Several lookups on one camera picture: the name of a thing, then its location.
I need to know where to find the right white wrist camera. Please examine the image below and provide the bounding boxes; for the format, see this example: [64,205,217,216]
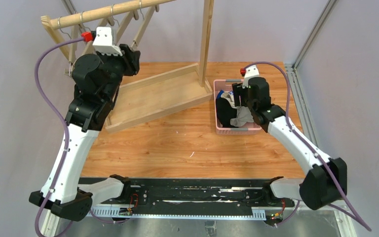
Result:
[240,65,260,89]

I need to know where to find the black underwear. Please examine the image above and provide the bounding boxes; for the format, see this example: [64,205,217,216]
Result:
[215,98,237,128]

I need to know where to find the blue white underwear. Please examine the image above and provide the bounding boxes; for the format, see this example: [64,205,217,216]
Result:
[216,90,225,99]

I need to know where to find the wooden hanger with grey underwear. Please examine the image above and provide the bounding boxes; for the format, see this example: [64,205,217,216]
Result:
[131,0,159,51]

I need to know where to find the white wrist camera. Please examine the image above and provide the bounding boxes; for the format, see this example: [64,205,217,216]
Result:
[92,27,123,56]
[240,65,260,89]

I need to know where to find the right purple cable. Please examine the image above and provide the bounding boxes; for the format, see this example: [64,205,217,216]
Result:
[243,61,373,232]

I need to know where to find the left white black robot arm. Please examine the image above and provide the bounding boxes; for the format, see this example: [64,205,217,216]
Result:
[29,44,141,222]

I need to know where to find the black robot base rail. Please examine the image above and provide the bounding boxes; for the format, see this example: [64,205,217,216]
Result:
[68,177,306,217]

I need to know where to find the wooden clothes rack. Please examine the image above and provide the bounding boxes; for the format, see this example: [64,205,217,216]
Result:
[41,0,214,133]

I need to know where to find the aluminium frame post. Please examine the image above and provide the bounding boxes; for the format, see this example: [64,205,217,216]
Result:
[284,0,338,146]
[61,0,90,33]

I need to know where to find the grey underwear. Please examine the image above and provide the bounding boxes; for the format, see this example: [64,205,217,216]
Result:
[221,91,254,127]

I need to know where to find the wooden clip hanger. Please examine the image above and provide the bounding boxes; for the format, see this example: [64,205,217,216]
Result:
[81,16,114,56]

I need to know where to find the empty wooden hanger left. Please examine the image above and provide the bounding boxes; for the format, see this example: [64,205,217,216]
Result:
[59,25,79,77]

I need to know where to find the aluminium frame post left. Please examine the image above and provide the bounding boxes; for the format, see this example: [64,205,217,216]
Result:
[61,0,90,33]

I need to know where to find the aluminium frame post right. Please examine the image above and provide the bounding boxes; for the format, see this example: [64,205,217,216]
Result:
[284,0,338,146]

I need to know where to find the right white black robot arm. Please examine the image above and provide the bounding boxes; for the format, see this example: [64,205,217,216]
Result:
[232,77,347,210]

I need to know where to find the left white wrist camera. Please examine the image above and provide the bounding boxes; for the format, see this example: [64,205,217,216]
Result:
[92,27,123,56]

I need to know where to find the pink plastic basket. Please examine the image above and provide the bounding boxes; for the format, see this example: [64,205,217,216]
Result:
[213,79,262,135]

